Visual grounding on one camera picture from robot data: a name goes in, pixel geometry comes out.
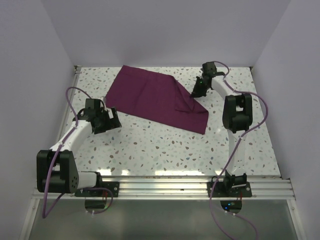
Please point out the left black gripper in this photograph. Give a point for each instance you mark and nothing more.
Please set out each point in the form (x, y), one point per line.
(111, 123)

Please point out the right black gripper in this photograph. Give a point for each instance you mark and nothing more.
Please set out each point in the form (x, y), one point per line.
(196, 92)

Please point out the purple cloth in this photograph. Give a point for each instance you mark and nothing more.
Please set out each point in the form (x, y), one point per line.
(157, 97)

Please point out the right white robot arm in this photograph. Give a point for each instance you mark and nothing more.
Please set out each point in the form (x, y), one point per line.
(237, 117)

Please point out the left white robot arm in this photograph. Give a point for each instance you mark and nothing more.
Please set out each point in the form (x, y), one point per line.
(56, 168)

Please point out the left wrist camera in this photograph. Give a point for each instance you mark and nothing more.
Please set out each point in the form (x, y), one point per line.
(94, 104)

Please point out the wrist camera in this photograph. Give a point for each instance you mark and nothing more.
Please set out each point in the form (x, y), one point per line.
(94, 104)
(209, 69)

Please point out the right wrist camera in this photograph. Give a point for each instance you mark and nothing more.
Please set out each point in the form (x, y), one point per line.
(209, 69)

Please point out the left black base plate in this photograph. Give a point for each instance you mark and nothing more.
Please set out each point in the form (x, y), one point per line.
(99, 190)

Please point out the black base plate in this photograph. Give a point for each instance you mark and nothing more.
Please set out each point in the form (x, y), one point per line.
(99, 190)
(246, 190)

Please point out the aluminium front rail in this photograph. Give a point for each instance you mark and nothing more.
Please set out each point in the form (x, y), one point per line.
(195, 188)

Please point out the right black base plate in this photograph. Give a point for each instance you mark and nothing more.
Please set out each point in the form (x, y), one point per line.
(246, 190)

